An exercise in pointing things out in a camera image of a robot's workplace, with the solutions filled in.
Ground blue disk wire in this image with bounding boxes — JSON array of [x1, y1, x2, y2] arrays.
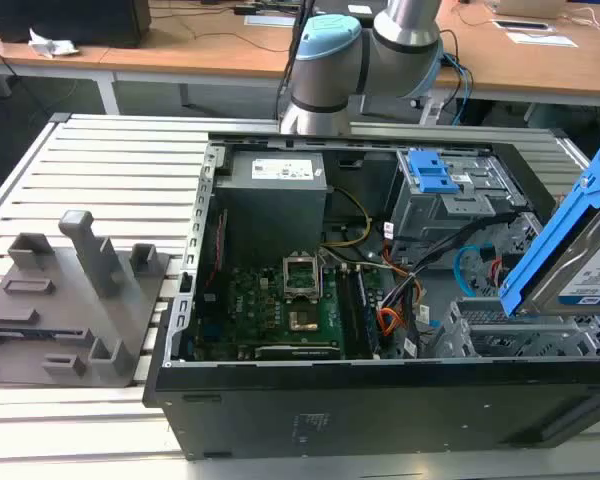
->
[[453, 243, 496, 301]]

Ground hard disk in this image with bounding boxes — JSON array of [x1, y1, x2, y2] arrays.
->
[[498, 130, 600, 321]]

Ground blue empty disk carrier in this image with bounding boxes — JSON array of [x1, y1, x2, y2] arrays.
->
[[408, 149, 461, 195]]

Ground grey metal disk bay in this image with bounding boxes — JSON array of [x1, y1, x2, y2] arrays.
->
[[429, 297, 600, 359]]

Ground metal socket cover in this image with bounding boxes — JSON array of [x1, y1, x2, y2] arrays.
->
[[282, 254, 322, 301]]

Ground grey power supply unit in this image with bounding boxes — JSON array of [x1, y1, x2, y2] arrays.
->
[[213, 151, 328, 261]]

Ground CPU socket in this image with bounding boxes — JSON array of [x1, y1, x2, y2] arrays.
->
[[288, 308, 320, 334]]

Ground green motherboard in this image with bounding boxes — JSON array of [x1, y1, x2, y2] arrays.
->
[[189, 264, 381, 361]]

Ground RAM stick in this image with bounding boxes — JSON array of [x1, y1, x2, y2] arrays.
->
[[355, 269, 381, 354]]

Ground black graphics card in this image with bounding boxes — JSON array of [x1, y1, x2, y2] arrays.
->
[[253, 343, 342, 360]]

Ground grey metal drive cage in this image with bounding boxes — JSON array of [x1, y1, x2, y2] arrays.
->
[[387, 148, 527, 251]]

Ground black open PC case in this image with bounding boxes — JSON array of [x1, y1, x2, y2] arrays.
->
[[142, 130, 600, 461]]

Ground white paper sheet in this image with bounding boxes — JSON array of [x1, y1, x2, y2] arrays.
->
[[507, 30, 579, 49], [243, 14, 302, 29]]

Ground grey parts rack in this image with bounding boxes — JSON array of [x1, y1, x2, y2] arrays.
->
[[0, 209, 172, 389]]

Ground crumpled white paper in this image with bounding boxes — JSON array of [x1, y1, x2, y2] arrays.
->
[[28, 27, 80, 58]]

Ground black box on desk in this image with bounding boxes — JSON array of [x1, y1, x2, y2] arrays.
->
[[0, 0, 152, 50]]

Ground cardboard box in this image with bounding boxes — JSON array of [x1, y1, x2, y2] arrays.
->
[[494, 0, 566, 16]]

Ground yellow wire bundle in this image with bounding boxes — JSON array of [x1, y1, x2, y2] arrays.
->
[[321, 187, 372, 249]]

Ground thin red wire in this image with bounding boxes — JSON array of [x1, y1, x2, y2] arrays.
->
[[207, 209, 229, 289]]

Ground orange wire bundle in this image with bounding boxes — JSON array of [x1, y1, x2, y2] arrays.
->
[[377, 278, 426, 337]]

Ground black cable bundle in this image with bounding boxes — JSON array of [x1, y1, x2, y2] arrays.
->
[[379, 209, 522, 351]]

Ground wooden desk white frame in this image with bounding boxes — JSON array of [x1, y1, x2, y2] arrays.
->
[[0, 0, 301, 117], [429, 0, 600, 126]]

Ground blue cables behind arm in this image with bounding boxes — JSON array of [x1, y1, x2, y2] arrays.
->
[[440, 52, 475, 126]]

